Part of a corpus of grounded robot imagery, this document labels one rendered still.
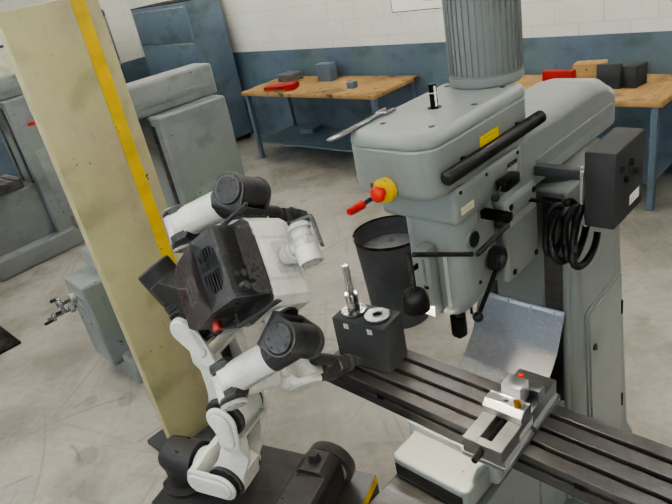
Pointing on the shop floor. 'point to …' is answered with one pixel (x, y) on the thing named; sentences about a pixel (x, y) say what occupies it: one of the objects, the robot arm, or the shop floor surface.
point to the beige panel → (107, 188)
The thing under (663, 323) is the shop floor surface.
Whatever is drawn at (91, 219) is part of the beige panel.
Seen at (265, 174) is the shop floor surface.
